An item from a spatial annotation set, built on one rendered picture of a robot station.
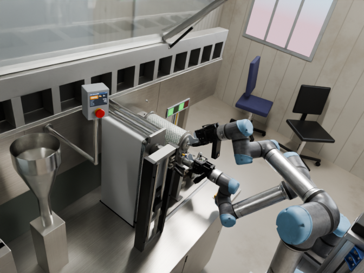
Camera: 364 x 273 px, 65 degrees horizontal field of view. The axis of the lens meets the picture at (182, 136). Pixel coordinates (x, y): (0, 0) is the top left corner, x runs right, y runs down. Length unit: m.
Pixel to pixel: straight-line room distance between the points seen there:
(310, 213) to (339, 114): 3.19
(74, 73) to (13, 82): 0.24
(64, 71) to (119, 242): 0.81
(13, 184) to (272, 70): 3.74
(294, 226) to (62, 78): 0.99
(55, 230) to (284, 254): 0.83
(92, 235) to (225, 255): 1.44
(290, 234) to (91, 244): 0.89
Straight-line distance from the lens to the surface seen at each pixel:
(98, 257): 1.44
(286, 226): 1.05
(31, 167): 0.94
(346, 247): 1.45
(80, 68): 1.26
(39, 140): 1.05
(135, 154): 1.22
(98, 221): 1.55
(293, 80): 4.29
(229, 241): 2.75
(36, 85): 1.17
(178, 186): 1.60
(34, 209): 1.50
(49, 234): 1.21
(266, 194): 1.46
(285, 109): 4.42
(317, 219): 1.05
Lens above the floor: 2.11
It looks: 34 degrees down
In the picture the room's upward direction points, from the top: 11 degrees clockwise
